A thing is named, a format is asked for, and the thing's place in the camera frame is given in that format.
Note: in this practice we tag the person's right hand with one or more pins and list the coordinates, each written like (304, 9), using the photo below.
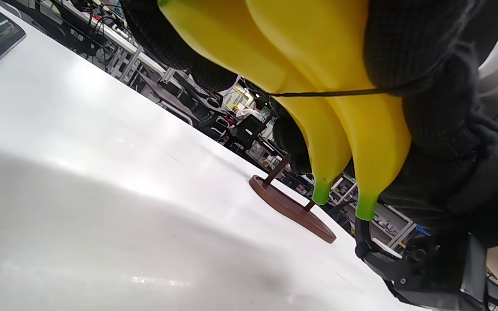
(448, 151)

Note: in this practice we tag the person's left hand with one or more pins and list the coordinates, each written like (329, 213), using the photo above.
(404, 39)

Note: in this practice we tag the yellow plastic banana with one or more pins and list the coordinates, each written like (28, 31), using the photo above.
(249, 52)
(344, 65)

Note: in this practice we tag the black elastic band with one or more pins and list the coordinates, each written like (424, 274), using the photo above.
(339, 92)

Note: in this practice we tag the brown wooden hook stand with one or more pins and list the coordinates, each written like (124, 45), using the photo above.
(292, 209)

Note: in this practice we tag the brown side table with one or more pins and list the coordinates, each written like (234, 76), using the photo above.
(171, 97)

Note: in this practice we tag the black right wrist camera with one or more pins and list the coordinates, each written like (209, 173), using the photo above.
(413, 268)

